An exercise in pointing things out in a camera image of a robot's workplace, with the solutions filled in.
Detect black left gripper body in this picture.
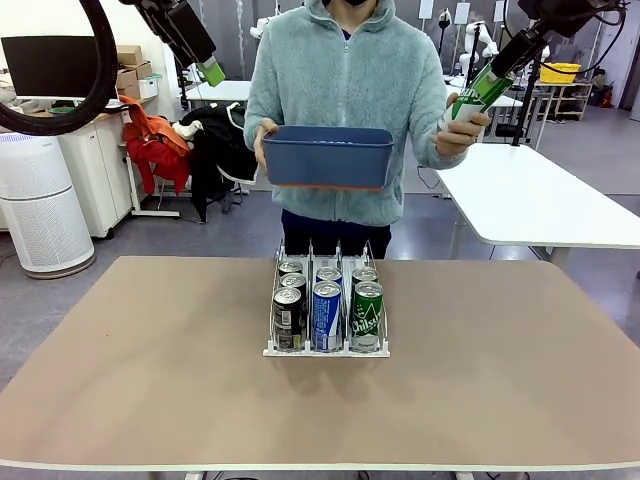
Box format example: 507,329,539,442
132,0,217,66

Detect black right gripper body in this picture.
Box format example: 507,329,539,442
518,0,626,39

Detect blue plastic bin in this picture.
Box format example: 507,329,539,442
262,125,395,194

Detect person's left forearm teal sleeve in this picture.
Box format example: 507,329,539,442
416,89,470,172

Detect person's right forearm teal sleeve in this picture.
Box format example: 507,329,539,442
243,99,281,151

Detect clear white can dispenser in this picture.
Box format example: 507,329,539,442
262,238,392,359

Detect person's right hand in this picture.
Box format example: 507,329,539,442
253,123,279,169

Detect person's left hand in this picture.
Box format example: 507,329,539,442
432,92,492,160

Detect white background table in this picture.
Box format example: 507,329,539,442
489,89,525,144
184,79,254,107

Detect yellow plastic crate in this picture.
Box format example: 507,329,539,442
539,62,582,84

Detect black pole stand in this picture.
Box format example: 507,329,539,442
457,22,484,94
510,57,547,147

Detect wooden shelf table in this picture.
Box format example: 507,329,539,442
534,79,595,122

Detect black jacket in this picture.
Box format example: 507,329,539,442
179,102,262,225

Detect orange jacket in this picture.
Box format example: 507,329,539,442
121,94,193,196

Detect person in teal fleece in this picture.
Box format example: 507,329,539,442
243,0,469,261

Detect white side table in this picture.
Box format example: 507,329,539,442
433,142,640,271

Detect black computer monitor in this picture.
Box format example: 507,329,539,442
0,35,120,107

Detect white desk cabinet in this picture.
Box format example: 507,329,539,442
54,115,133,239

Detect white air purifier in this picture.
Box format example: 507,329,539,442
0,132,96,280

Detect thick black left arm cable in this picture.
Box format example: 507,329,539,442
0,0,120,136

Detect white rack frame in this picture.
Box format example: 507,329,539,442
121,142,181,219

